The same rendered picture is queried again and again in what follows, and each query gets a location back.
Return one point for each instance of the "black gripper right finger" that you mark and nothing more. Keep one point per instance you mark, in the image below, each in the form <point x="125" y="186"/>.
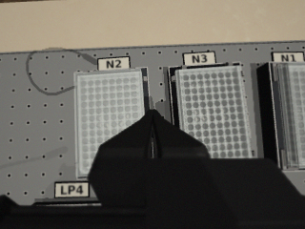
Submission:
<point x="172" y="142"/>

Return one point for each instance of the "grey perforated base plate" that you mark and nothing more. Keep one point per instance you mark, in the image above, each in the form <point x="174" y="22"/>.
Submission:
<point x="37" y="143"/>

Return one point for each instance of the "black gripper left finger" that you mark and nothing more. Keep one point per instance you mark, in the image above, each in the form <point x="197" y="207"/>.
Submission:
<point x="133" y="141"/>

